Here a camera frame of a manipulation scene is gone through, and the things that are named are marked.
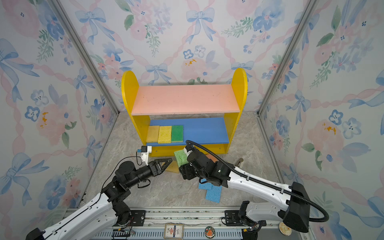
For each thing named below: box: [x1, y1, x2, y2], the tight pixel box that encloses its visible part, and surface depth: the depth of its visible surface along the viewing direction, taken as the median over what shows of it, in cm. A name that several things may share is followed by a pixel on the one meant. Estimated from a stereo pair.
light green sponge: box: [174, 149, 189, 168], surface depth 75 cm
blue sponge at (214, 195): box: [205, 184, 223, 204], surface depth 82 cm
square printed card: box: [164, 223, 184, 240], surface depth 71 cm
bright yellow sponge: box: [157, 125, 172, 144], surface depth 90 cm
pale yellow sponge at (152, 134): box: [146, 125, 160, 143], surface depth 90 cm
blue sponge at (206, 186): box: [198, 178, 213, 190], surface depth 83 cm
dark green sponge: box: [171, 125, 184, 143], surface depth 90 cm
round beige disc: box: [278, 221, 292, 237], surface depth 72 cm
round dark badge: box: [204, 226, 216, 239], surface depth 72 cm
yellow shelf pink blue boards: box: [121, 68, 248, 157], surface depth 76 cm
